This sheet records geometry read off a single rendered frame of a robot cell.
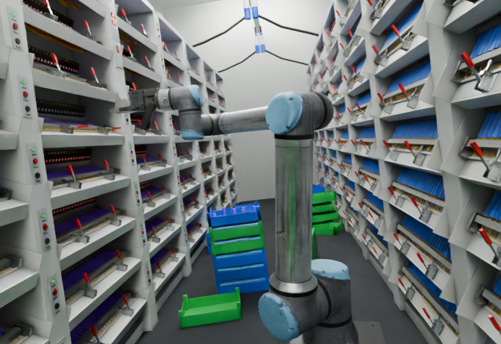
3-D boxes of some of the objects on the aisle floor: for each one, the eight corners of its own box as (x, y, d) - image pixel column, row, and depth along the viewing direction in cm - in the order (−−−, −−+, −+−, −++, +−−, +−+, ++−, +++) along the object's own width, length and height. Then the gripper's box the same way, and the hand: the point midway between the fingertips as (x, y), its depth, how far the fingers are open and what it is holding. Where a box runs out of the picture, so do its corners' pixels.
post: (158, 321, 187) (108, -39, 180) (151, 330, 178) (99, -49, 171) (121, 324, 189) (70, -31, 182) (112, 333, 179) (58, -41, 173)
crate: (267, 276, 229) (265, 264, 229) (270, 289, 209) (268, 275, 208) (218, 283, 228) (217, 271, 227) (218, 297, 207) (215, 283, 207)
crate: (240, 301, 198) (238, 286, 198) (241, 319, 178) (240, 302, 178) (185, 309, 197) (183, 295, 196) (180, 327, 176) (177, 312, 176)
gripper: (162, 89, 156) (115, 96, 158) (154, 86, 145) (102, 93, 147) (165, 110, 156) (118, 116, 158) (157, 108, 145) (105, 115, 147)
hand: (114, 112), depth 152 cm, fingers open, 3 cm apart
